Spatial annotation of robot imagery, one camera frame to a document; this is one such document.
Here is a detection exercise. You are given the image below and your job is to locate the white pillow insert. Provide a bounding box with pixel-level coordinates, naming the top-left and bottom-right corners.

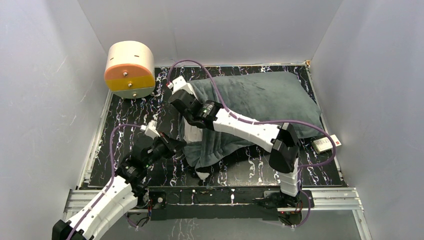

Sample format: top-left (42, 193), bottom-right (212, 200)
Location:
top-left (183, 118), bottom-right (203, 144)

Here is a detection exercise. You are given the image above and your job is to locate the cream and orange cylindrical container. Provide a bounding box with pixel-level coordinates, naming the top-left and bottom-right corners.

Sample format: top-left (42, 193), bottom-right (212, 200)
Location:
top-left (104, 40), bottom-right (156, 99)

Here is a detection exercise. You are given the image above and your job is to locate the zebra and grey pillowcase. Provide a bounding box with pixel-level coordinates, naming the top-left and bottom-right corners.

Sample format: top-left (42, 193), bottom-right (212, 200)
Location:
top-left (178, 71), bottom-right (322, 180)

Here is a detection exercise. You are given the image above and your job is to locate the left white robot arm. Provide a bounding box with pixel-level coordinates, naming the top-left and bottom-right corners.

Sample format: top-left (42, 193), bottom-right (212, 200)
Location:
top-left (51, 132), bottom-right (187, 240)

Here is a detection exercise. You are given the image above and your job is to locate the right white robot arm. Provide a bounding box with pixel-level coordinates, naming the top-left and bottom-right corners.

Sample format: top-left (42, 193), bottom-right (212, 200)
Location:
top-left (169, 89), bottom-right (302, 208)

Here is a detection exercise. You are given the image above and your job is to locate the white tag card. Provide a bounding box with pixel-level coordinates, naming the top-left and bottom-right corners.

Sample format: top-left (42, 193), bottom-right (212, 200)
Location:
top-left (312, 134), bottom-right (342, 154)

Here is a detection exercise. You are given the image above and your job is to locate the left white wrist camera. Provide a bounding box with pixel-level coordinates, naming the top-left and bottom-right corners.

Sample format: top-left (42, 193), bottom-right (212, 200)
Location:
top-left (140, 119), bottom-right (160, 140)

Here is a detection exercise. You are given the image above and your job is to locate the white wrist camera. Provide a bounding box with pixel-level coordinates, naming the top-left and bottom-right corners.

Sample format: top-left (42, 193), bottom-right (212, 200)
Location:
top-left (167, 76), bottom-right (194, 94)
top-left (140, 119), bottom-right (160, 140)

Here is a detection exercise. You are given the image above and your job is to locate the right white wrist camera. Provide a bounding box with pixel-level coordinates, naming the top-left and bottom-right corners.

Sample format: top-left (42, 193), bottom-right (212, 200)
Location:
top-left (167, 76), bottom-right (194, 94)

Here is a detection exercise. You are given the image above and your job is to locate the black front mounting rail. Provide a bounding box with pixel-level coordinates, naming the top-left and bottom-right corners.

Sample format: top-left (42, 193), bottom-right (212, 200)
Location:
top-left (150, 186), bottom-right (293, 221)

